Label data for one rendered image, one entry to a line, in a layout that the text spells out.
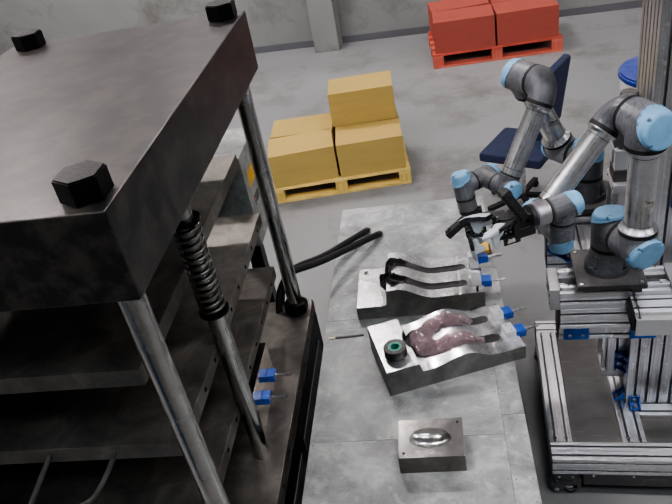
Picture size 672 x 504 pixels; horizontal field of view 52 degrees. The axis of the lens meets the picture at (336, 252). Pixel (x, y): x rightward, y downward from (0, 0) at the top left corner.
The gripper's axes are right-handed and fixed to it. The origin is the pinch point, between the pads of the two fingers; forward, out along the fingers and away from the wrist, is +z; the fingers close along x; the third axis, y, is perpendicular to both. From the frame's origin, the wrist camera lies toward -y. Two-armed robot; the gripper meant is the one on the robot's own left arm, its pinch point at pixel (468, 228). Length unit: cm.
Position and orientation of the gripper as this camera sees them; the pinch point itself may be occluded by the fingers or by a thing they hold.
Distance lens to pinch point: 199.3
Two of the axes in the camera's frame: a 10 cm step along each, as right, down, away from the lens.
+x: -2.6, -3.7, 8.9
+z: -9.4, 2.9, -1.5
